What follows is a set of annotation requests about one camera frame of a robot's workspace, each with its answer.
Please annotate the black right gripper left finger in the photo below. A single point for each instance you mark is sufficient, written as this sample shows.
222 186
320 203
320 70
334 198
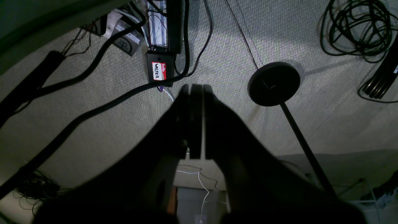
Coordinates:
137 187

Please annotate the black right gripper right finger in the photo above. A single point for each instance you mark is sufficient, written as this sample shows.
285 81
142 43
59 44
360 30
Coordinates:
261 189

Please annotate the black stand pole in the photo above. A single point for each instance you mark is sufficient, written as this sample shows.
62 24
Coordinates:
307 151

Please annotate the black round stand base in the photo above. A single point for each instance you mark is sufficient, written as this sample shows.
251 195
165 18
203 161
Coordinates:
273 84

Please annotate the black folded tripod legs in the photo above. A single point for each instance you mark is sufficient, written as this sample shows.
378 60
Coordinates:
377 86

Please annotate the grey power adapter brick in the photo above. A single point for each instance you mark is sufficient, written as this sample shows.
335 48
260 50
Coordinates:
118 21

